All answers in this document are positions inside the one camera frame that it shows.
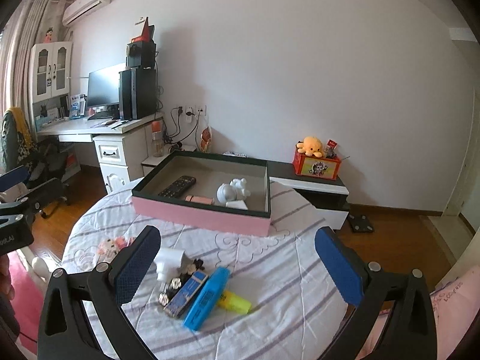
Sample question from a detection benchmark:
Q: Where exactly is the yellow highlighter pen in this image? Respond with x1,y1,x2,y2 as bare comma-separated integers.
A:
216,290,251,314

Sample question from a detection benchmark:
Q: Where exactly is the person's left hand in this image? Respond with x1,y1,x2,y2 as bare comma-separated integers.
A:
0,254,15,301

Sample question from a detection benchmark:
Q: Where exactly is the black office chair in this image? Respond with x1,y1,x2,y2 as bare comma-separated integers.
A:
1,107,69,219

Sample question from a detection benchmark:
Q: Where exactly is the hello kitty brick figure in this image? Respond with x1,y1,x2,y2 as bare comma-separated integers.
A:
97,236,135,263

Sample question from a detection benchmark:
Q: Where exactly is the white computer desk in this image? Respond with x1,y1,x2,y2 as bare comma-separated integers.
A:
37,112,163,194

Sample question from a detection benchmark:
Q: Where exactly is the white glass-door cabinet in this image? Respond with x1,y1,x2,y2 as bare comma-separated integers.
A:
28,41,72,104

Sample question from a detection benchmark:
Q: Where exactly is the dark blue narrow box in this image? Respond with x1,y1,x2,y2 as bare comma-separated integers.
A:
163,271,208,318

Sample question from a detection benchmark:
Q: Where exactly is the black bathroom scale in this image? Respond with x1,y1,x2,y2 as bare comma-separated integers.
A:
346,213,374,233

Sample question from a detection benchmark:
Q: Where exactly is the black computer monitor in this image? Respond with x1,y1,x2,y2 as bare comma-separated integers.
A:
86,63,125,108

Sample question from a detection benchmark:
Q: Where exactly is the blue highlighter pen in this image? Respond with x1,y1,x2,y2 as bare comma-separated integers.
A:
183,267,230,332

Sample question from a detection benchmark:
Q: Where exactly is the striped white tablecloth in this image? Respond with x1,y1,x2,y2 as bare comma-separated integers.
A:
62,182,347,359

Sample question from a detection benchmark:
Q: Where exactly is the orange capped bottle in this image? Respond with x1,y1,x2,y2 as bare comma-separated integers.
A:
151,120,164,157

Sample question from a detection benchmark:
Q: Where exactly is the black computer tower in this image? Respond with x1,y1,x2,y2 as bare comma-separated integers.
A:
119,67,157,120

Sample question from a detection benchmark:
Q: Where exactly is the black white tv stand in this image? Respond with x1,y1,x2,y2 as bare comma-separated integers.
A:
141,145,351,232

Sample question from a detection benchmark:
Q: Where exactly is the black remote control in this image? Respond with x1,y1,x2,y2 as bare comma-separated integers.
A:
158,175,196,198

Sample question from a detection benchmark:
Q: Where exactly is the pink small box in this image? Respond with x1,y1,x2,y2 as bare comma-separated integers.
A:
185,195,215,205

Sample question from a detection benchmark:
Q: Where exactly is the black speaker stack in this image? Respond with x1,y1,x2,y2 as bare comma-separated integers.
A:
126,41,156,68

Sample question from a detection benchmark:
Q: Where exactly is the white air conditioner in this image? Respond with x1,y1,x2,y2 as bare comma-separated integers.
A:
62,0,112,27

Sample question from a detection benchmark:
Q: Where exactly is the red cartoon tin box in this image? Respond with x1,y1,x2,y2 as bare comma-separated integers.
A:
292,151,342,180

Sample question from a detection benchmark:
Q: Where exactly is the pink green storage box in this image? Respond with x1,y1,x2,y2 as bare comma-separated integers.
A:
132,158,272,236

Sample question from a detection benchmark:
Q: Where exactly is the white astronaut figurine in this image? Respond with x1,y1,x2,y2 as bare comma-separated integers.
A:
216,178,251,210

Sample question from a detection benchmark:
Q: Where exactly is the orange octopus plush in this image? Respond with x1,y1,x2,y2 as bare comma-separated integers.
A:
296,136,324,158

